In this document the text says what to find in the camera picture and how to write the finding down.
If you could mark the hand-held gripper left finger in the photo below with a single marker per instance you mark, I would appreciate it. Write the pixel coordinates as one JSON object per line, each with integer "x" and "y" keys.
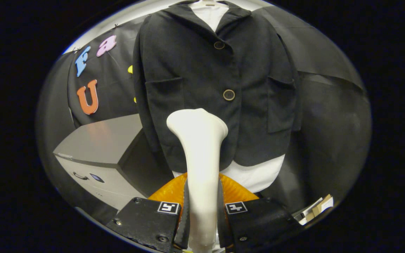
{"x": 185, "y": 225}

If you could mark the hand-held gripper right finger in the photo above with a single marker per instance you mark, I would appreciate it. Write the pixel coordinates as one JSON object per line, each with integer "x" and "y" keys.
{"x": 222, "y": 225}

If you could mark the white shirt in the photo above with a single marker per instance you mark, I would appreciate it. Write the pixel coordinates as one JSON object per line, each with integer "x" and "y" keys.
{"x": 255, "y": 175}

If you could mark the white garment steamer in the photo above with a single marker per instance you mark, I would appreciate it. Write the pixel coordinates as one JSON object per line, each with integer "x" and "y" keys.
{"x": 200, "y": 147}

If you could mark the black jacket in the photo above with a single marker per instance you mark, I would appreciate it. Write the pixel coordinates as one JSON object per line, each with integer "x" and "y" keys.
{"x": 195, "y": 70}

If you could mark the grey cabinet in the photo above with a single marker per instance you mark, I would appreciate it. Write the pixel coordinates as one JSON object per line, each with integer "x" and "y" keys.
{"x": 97, "y": 140}

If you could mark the black backdrop cloth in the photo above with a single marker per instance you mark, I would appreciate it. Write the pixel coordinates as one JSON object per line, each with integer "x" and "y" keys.
{"x": 329, "y": 133}

